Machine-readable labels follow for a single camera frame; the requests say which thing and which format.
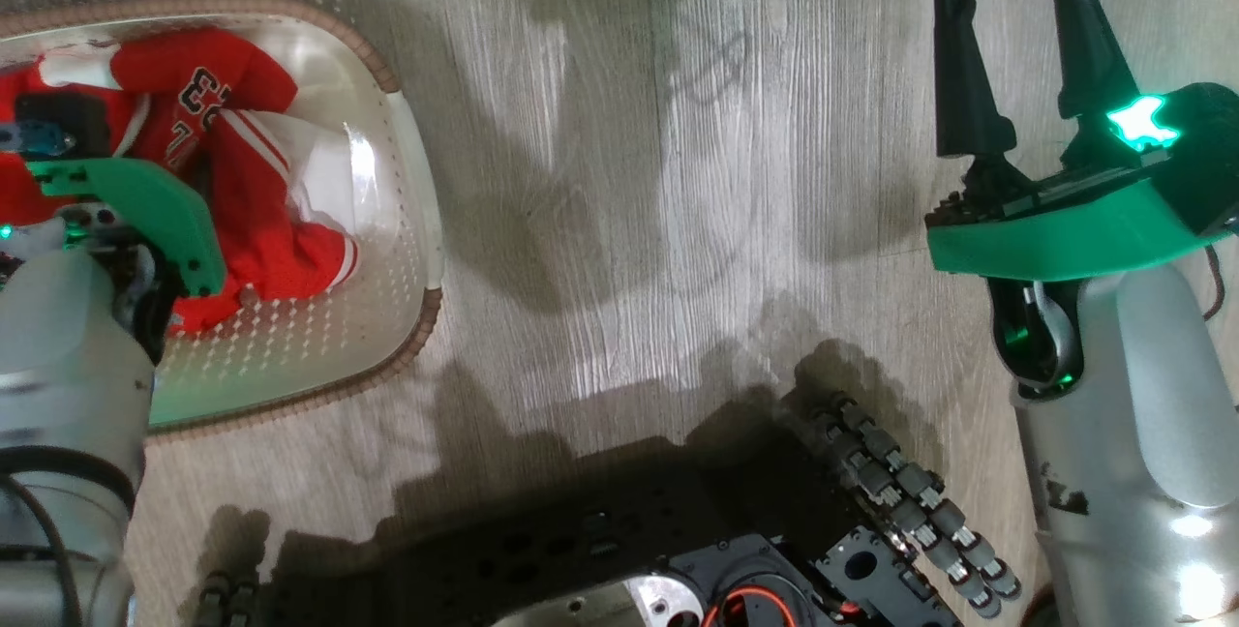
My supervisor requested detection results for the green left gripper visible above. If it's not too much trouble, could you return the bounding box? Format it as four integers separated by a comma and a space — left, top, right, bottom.
27, 155, 228, 357

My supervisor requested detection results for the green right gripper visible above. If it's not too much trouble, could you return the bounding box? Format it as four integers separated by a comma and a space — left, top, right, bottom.
924, 0, 1232, 283

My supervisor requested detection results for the red basketball jersey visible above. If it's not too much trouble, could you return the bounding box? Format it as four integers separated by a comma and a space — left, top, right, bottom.
0, 27, 359, 336

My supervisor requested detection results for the white garment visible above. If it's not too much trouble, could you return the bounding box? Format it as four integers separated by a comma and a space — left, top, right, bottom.
288, 112, 380, 239

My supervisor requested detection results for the cream perforated laundry basket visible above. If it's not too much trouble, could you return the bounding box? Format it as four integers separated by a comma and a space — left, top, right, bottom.
0, 0, 446, 439

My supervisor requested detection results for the blue left camera connector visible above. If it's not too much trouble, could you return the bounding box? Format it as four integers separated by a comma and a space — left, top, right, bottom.
0, 121, 76, 155

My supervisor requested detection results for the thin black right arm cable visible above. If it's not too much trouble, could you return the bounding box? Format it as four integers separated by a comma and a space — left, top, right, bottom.
1203, 242, 1227, 321

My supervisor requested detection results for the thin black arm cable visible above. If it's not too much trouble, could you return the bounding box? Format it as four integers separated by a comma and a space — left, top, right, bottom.
0, 446, 138, 627
1203, 242, 1227, 321

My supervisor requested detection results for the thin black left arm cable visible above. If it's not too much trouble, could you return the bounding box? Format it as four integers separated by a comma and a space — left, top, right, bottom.
0, 446, 138, 627

